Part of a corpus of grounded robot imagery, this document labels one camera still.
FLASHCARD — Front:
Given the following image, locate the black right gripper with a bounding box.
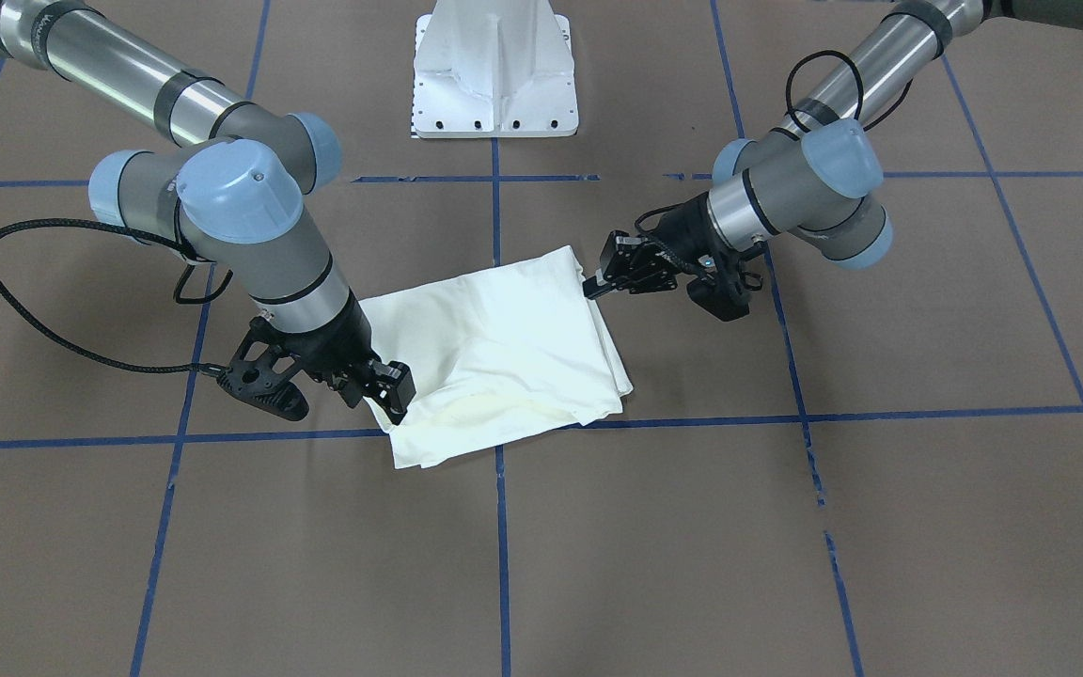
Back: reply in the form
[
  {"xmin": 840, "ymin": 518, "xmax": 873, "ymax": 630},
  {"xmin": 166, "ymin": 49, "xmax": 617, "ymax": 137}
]
[{"xmin": 218, "ymin": 294, "xmax": 414, "ymax": 425}]

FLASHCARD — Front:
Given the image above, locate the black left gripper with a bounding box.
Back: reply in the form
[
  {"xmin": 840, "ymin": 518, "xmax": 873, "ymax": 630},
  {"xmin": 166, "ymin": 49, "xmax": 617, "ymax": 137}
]
[{"xmin": 583, "ymin": 193, "xmax": 755, "ymax": 322}]

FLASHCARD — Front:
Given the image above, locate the cream long-sleeve printed shirt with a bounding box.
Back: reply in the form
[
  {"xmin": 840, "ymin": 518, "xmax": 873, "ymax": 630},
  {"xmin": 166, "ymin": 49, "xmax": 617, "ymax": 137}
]
[{"xmin": 361, "ymin": 247, "xmax": 635, "ymax": 468}]

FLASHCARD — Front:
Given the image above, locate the left grey silver robot arm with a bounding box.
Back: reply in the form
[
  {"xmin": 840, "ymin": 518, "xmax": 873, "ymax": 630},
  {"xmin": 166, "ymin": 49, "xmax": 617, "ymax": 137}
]
[{"xmin": 583, "ymin": 1, "xmax": 988, "ymax": 322}]

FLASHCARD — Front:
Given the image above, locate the right grey silver robot arm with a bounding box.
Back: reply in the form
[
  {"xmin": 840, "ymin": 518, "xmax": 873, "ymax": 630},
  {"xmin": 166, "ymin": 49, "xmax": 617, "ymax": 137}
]
[{"xmin": 0, "ymin": 1, "xmax": 416, "ymax": 424}]

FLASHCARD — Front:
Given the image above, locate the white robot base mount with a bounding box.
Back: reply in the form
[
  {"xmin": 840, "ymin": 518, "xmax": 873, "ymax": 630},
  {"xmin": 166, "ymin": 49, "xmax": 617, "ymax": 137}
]
[{"xmin": 410, "ymin": 1, "xmax": 580, "ymax": 140}]

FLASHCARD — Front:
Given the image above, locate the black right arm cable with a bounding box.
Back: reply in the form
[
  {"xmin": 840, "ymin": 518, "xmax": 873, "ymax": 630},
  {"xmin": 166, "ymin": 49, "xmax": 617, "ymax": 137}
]
[{"xmin": 0, "ymin": 218, "xmax": 256, "ymax": 377}]

